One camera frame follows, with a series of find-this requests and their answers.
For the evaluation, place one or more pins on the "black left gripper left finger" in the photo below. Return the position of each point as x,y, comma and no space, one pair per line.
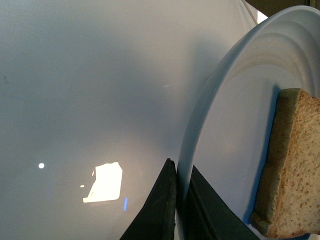
156,219

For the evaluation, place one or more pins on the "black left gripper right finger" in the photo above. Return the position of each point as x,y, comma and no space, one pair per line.
207,217

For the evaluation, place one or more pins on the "light blue round plate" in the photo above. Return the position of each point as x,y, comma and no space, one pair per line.
228,132

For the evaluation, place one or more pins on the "brown bread slice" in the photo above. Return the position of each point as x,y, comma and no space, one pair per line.
288,198

